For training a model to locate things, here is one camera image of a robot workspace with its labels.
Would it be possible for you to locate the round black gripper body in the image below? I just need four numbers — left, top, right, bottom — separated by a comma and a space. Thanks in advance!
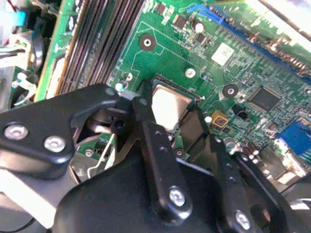
51, 155, 236, 233

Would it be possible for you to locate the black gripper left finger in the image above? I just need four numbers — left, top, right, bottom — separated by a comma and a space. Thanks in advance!
0, 79, 194, 222

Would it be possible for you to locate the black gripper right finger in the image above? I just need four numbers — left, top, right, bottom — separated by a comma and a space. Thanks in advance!
181, 107, 294, 233

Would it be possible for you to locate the silver CPU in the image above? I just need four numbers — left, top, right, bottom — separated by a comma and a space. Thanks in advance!
151, 82, 196, 133

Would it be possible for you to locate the metal socket cover frame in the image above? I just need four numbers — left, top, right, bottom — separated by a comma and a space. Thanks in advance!
69, 145, 116, 183

